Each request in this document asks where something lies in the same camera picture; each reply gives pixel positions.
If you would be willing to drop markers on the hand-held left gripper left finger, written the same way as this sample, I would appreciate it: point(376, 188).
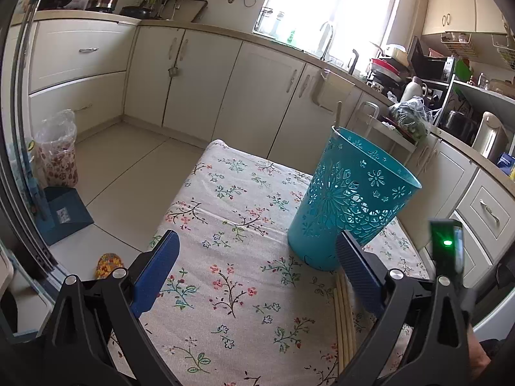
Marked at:
point(157, 273)

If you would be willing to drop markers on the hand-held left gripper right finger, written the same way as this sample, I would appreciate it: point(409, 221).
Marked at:
point(362, 277)

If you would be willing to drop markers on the wooden chopstick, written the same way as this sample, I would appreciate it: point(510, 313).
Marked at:
point(338, 114)
point(351, 321)
point(347, 325)
point(343, 329)

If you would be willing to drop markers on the teal perforated plastic basket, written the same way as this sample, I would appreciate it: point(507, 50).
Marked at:
point(342, 209)

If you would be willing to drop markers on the white drawer unit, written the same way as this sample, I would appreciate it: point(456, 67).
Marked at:
point(462, 193)

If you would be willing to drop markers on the floral slipper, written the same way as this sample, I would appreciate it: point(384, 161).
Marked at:
point(108, 263)

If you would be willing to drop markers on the blue packet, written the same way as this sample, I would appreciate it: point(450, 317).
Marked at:
point(507, 163)

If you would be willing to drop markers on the white rolling cart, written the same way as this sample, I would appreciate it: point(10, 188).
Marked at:
point(402, 142)

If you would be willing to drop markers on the floral tablecloth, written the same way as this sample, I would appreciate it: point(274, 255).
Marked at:
point(241, 217)

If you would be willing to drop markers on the white electric water boiler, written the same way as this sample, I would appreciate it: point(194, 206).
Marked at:
point(489, 136)

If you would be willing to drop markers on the steel rice cooker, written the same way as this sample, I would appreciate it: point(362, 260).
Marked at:
point(458, 126)

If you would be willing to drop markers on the blue dustpan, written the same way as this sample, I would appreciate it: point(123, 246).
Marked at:
point(64, 217)

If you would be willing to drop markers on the bag of green vegetables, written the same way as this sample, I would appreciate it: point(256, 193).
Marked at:
point(410, 118)

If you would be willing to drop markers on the white thermos jug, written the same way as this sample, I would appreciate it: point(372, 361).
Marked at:
point(411, 90)

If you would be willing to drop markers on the white shelf rack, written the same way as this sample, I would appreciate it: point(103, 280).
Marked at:
point(483, 90)

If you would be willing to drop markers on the trash bin with floral bag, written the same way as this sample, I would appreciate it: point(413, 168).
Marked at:
point(56, 161)

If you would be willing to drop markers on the glass jar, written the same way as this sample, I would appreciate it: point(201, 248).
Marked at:
point(483, 82)

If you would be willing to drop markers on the green plastic board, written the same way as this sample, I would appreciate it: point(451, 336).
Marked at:
point(463, 71)

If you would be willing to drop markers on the white mug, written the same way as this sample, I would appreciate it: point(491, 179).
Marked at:
point(376, 85)

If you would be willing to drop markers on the black microwave oven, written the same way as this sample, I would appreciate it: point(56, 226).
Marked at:
point(426, 62)

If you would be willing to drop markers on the red basin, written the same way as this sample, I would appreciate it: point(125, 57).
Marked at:
point(384, 65)

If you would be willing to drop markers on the white door-hung bin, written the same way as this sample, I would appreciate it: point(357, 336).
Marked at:
point(334, 92)

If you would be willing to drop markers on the white lidded container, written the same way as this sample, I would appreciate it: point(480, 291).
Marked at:
point(394, 51)

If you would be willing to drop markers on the black water tap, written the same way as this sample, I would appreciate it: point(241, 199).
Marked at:
point(354, 62)

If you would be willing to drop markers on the cabinet door lock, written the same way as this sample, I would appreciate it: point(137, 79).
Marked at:
point(173, 71)

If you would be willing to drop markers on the white sink base cabinets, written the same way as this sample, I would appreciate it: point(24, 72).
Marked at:
point(261, 88)

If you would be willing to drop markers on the white stove drawer cabinet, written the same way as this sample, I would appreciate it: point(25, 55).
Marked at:
point(80, 68)

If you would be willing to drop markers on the chrome sink faucet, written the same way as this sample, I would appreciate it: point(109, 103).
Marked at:
point(328, 46)

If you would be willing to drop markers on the green bottle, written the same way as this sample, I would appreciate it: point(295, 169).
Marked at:
point(291, 37)

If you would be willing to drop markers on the kitchen window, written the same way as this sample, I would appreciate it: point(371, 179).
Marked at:
point(322, 4)

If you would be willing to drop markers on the black frying pan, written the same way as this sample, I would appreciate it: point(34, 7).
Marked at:
point(134, 10)

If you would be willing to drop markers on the leaning cutting board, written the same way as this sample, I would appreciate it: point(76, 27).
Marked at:
point(189, 10)

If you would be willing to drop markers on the beige countertop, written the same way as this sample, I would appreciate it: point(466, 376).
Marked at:
point(72, 15)

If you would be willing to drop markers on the sliding door frame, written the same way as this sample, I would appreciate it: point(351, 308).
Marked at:
point(24, 169)

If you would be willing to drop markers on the cream wall cabinet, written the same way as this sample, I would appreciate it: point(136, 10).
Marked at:
point(454, 8)

